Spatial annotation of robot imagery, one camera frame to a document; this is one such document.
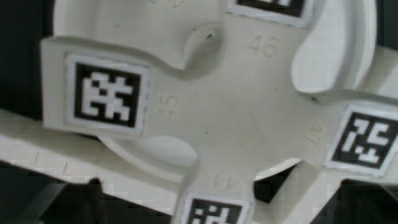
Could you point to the white cross-shaped table base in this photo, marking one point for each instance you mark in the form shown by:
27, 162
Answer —
220, 87

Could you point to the white round table top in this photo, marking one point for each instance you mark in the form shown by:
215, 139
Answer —
151, 66

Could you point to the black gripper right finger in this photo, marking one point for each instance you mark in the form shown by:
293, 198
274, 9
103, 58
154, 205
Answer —
368, 204

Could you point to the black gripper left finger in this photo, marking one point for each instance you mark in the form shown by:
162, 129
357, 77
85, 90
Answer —
66, 205

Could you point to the white front fence rail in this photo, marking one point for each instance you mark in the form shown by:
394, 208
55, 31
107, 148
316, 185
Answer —
75, 159

